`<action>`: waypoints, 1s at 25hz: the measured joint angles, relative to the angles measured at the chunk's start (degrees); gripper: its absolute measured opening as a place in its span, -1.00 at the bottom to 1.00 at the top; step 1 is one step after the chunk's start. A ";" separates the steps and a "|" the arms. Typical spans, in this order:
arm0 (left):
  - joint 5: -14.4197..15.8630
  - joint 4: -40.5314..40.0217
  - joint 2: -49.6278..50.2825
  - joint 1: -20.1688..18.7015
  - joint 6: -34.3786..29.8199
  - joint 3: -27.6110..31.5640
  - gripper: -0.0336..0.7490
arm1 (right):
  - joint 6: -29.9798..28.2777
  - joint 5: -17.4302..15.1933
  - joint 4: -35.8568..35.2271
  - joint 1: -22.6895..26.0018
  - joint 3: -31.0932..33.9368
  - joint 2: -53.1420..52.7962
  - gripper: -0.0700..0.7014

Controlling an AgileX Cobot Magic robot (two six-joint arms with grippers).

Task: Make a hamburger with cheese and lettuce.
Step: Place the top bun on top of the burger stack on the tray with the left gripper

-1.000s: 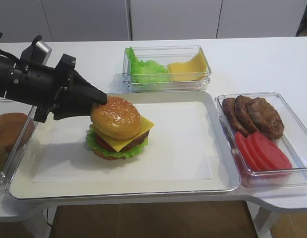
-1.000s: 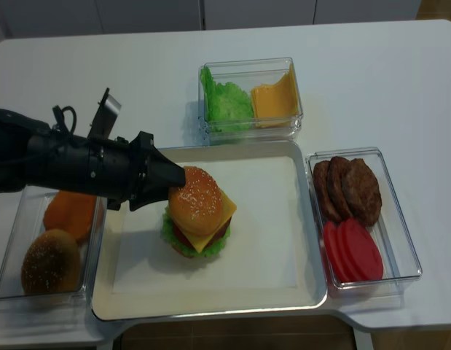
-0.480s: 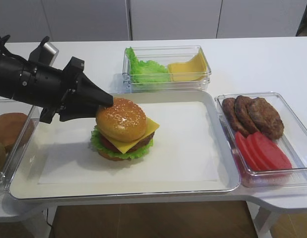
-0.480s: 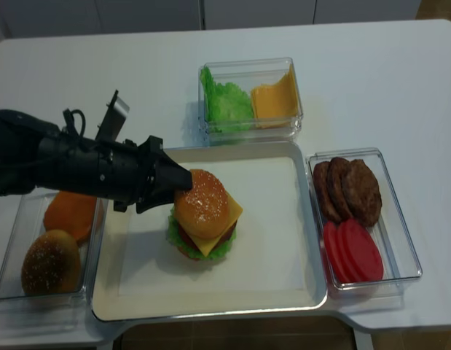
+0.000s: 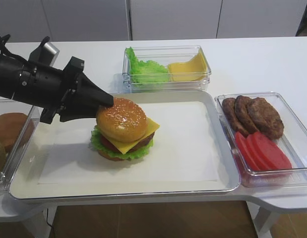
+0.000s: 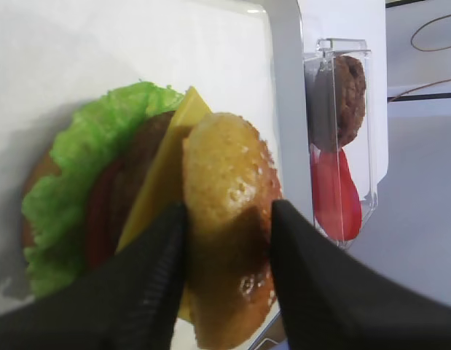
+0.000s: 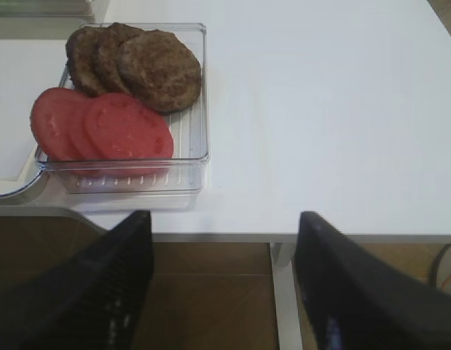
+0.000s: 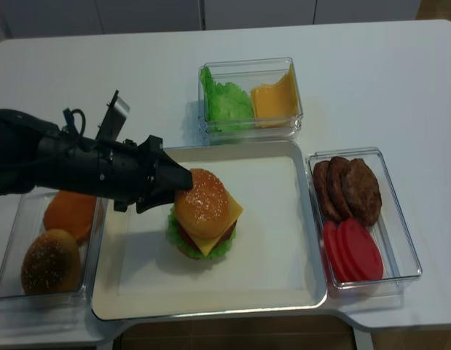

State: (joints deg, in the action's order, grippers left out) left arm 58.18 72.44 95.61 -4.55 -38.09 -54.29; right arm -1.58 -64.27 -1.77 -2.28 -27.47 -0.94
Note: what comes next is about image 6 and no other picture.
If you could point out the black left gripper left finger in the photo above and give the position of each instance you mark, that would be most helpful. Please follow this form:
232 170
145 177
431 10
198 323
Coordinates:
130 302

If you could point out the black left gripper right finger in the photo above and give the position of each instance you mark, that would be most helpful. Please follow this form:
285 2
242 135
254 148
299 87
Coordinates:
329 300

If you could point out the sesame top bun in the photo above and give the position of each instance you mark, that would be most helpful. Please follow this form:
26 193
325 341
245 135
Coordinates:
229 182

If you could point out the burger lettuce leaf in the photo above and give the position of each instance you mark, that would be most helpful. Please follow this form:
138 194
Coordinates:
55 205

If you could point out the burger cheese slice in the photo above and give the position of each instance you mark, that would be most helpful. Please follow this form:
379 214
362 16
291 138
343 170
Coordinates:
163 184

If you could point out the burger tomato slice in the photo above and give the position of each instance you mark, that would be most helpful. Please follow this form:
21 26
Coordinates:
99 245

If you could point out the right red tomato slice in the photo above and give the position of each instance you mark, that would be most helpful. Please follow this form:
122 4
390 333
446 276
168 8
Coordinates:
351 206

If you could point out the red tomato slice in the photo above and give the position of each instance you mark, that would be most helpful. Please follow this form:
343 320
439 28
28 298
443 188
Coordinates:
351 206
327 202

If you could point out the burger meat patty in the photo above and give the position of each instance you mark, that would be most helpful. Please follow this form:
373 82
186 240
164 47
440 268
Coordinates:
136 162

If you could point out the middle red tomato slice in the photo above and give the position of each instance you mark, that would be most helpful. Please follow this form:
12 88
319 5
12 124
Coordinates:
327 202

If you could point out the right brown patty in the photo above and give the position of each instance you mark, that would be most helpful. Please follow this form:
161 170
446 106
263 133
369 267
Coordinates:
350 83

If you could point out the clear patty tomato container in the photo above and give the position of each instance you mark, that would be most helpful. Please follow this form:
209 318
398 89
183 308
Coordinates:
322 119

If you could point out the white serving tray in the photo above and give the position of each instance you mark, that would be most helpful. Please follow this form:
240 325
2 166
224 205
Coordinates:
283 91

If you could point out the white paper sheet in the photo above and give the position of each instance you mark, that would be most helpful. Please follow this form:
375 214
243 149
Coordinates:
57 55

